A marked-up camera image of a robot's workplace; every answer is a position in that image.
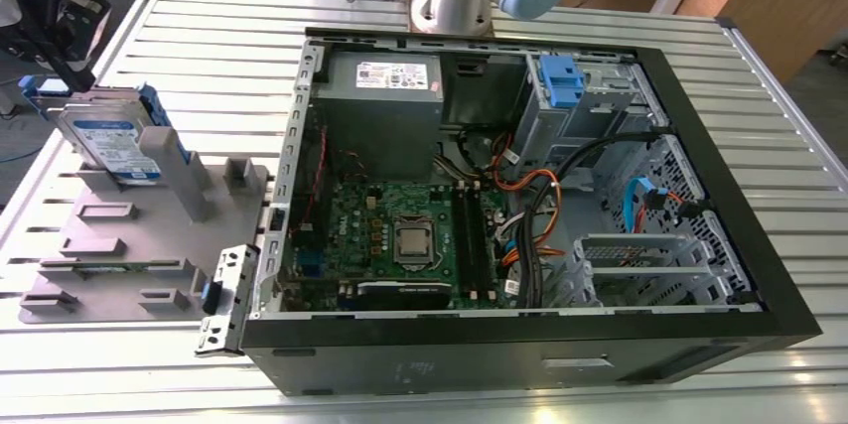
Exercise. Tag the black graphics card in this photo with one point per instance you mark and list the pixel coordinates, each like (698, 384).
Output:
(398, 297)

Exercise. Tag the CPU socket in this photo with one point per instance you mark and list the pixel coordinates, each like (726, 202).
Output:
(414, 259)

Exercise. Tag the grey power supply unit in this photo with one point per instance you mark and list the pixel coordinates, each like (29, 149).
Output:
(378, 146)

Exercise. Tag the hard disk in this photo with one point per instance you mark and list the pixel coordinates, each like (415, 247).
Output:
(106, 141)

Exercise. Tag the green RAM stick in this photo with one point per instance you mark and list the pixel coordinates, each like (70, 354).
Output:
(106, 268)

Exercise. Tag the blue drive latch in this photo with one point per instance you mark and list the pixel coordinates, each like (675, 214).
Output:
(561, 81)

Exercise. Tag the green motherboard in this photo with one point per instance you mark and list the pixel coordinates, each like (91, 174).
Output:
(371, 265)

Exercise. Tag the silver CPU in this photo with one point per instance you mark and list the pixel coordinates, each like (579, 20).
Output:
(413, 242)

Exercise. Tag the black open PC case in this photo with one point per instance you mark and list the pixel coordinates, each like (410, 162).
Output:
(465, 344)

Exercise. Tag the silver optical drive cage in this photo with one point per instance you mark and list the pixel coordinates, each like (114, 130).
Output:
(590, 126)

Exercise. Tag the metal expansion slot bracket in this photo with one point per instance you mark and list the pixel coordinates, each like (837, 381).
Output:
(234, 305)

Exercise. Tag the grey parts rack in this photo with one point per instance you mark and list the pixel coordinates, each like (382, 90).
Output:
(133, 245)

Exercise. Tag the black RAM slot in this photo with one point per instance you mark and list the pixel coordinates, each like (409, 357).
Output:
(467, 240)
(483, 240)

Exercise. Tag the silver disk bay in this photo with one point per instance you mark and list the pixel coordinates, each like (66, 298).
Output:
(646, 271)

